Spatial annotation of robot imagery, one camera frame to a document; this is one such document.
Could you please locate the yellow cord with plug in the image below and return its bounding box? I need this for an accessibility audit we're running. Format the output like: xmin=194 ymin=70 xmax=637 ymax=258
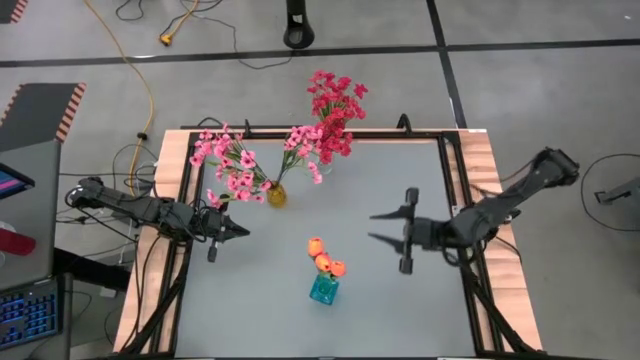
xmin=158 ymin=0 xmax=201 ymax=48

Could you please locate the black floor stand base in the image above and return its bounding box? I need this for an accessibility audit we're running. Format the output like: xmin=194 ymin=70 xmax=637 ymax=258
xmin=283 ymin=0 xmax=316 ymax=50

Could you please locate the black aluminium table frame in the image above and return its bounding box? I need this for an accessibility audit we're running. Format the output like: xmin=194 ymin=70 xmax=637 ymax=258
xmin=107 ymin=124 xmax=551 ymax=360

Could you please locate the black cable loop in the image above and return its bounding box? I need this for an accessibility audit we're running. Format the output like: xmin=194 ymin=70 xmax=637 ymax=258
xmin=579 ymin=152 xmax=640 ymax=234

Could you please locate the wooden table side board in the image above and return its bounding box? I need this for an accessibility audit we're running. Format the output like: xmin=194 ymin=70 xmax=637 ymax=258
xmin=113 ymin=129 xmax=194 ymax=354
xmin=457 ymin=128 xmax=544 ymax=351

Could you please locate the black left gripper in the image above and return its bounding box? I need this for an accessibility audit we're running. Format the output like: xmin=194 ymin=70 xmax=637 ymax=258
xmin=196 ymin=206 xmax=251 ymax=264

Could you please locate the orange artificial tulip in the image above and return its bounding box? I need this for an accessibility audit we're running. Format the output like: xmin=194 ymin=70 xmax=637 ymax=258
xmin=314 ymin=253 xmax=334 ymax=284
xmin=307 ymin=236 xmax=329 ymax=281
xmin=327 ymin=259 xmax=348 ymax=286

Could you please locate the small lit screen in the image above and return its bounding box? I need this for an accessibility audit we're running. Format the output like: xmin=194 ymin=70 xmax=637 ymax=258
xmin=0 ymin=162 xmax=36 ymax=201

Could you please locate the black mat with striped edges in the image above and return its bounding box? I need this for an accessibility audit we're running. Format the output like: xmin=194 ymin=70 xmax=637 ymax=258
xmin=0 ymin=82 xmax=88 ymax=154
xmin=0 ymin=0 xmax=30 ymax=25

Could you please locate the grey stand foot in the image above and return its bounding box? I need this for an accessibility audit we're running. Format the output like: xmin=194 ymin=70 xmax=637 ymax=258
xmin=593 ymin=175 xmax=640 ymax=206

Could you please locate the thin black floor cable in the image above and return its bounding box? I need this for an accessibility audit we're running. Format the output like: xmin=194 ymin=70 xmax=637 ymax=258
xmin=172 ymin=0 xmax=294 ymax=71

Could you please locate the yellow glass vase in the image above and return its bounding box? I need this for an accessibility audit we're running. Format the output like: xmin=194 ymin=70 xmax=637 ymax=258
xmin=265 ymin=181 xmax=289 ymax=210

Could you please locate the pink artificial flower bunch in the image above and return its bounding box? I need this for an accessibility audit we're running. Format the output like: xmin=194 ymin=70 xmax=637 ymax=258
xmin=277 ymin=124 xmax=326 ymax=187
xmin=188 ymin=124 xmax=275 ymax=210

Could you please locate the blue cut-glass vase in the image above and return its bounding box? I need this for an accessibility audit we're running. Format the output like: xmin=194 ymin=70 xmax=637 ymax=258
xmin=308 ymin=272 xmax=342 ymax=307

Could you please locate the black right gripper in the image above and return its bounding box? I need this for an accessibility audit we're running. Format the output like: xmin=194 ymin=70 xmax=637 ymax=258
xmin=367 ymin=187 xmax=454 ymax=276

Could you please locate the red artificial flower bunch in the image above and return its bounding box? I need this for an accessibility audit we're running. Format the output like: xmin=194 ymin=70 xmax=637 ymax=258
xmin=312 ymin=107 xmax=355 ymax=167
xmin=305 ymin=69 xmax=370 ymax=126

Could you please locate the red object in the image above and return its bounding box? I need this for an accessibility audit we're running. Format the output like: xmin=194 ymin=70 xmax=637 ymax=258
xmin=0 ymin=228 xmax=37 ymax=258

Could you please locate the computer keyboard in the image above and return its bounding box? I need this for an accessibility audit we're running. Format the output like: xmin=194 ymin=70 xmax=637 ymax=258
xmin=0 ymin=273 xmax=65 ymax=351

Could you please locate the yellow extension cord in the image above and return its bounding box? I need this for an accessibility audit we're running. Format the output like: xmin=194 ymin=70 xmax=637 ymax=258
xmin=82 ymin=0 xmax=156 ymax=196

